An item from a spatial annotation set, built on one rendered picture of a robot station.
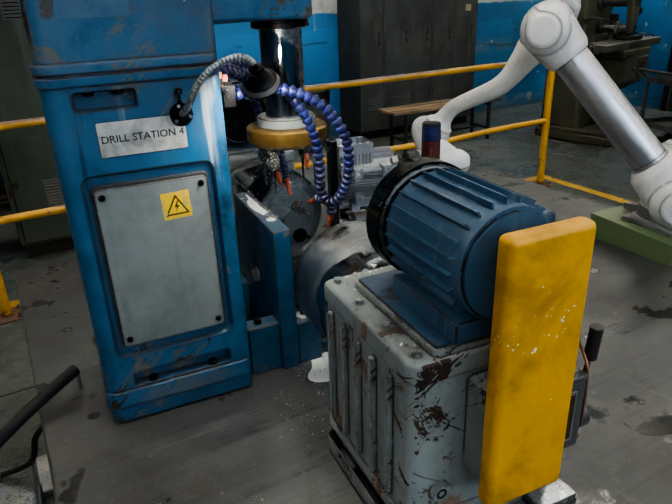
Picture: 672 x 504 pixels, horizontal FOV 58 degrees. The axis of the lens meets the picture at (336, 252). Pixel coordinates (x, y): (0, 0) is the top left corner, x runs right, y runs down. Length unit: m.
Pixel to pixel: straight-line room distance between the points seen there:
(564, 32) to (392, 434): 1.23
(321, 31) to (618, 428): 6.10
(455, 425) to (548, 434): 0.12
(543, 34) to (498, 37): 6.77
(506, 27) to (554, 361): 7.93
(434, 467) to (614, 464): 0.44
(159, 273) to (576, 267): 0.76
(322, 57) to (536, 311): 6.38
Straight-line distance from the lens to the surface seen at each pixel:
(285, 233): 1.28
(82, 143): 1.12
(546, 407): 0.87
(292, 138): 1.30
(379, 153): 2.03
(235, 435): 1.27
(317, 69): 7.01
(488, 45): 8.46
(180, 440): 1.29
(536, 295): 0.75
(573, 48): 1.84
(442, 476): 0.95
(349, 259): 1.12
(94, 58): 1.10
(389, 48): 6.91
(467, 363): 0.85
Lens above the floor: 1.61
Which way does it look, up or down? 24 degrees down
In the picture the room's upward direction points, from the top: 2 degrees counter-clockwise
